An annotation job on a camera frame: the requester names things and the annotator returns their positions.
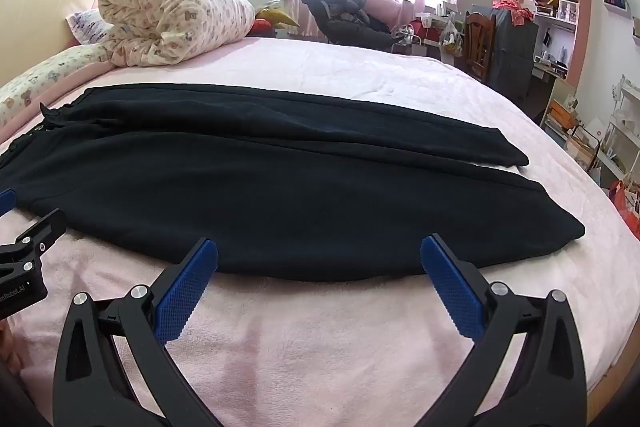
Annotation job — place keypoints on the red plush toy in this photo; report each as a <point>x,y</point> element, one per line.
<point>261,27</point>

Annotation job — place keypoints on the black pants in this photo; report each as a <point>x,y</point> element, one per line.
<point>250,187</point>

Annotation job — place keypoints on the orange box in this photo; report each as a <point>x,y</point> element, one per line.
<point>561,116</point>

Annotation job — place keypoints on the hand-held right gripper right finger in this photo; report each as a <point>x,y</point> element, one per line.
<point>452,289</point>

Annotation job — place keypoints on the black office chair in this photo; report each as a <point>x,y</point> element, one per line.
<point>345,24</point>

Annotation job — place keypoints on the brown wooden chair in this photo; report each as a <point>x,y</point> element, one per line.
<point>479,44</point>

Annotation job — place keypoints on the cluttered white desk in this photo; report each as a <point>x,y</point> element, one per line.
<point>430,24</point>

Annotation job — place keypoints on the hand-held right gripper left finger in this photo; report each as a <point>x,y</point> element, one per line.
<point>186,287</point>

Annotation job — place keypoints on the clear plastic bag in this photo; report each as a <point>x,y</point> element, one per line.
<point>451,38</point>

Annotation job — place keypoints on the pink bed blanket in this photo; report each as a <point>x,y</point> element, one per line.
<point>310,357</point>

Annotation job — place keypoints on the person's left hand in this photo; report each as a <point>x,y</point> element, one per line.
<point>10,352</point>

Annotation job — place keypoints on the pink bookshelf with books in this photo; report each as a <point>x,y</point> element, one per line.
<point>555,7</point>

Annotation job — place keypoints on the red cloth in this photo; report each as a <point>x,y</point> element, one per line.
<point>514,9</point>

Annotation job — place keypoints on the yellow plush toy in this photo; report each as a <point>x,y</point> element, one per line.
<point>277,17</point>

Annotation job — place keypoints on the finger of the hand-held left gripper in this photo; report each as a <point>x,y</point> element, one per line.
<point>6,201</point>
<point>35,234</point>

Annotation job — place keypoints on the bear print pillow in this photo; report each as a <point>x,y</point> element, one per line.
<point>45,74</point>

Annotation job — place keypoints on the dark grey covered cabinet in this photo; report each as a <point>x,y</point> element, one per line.
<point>512,57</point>

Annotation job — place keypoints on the purple patterned pillow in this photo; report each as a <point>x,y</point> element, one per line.
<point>89,27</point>

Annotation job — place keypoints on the pink cushion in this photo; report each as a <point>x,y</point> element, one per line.
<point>385,3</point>

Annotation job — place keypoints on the rolled bear print quilt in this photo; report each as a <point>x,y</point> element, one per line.
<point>180,17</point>

